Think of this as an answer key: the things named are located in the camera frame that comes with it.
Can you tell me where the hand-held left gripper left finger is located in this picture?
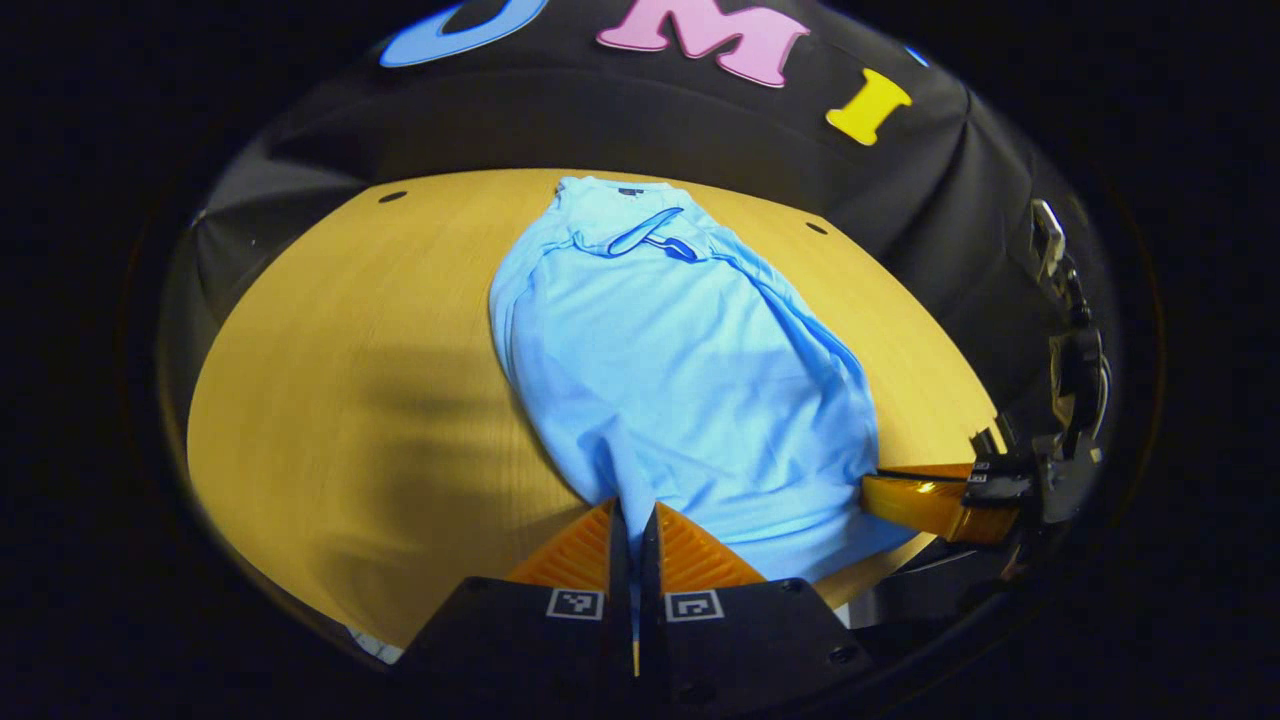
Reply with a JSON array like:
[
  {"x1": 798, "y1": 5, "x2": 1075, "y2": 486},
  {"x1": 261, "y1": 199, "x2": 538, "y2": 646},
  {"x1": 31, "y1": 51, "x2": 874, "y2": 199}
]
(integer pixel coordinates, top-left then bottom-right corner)
[{"x1": 395, "y1": 498, "x2": 633, "y2": 691}]

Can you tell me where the light blue T-shirt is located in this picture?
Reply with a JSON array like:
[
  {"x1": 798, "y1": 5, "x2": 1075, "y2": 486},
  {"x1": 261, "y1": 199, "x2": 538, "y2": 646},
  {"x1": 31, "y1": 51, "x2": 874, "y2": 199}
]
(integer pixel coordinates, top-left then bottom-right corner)
[{"x1": 488, "y1": 176, "x2": 916, "y2": 583}]

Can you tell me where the black backdrop cloth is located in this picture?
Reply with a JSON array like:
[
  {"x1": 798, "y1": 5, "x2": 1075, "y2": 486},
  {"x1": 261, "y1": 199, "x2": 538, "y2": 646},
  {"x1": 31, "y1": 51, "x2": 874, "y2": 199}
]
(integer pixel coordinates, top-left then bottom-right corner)
[{"x1": 160, "y1": 0, "x2": 1101, "y2": 441}]

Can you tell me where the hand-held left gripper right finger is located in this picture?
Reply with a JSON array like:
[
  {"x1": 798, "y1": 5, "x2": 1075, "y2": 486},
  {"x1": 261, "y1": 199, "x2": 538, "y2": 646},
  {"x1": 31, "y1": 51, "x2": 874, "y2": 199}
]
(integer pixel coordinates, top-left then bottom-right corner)
[{"x1": 640, "y1": 500, "x2": 876, "y2": 701}]

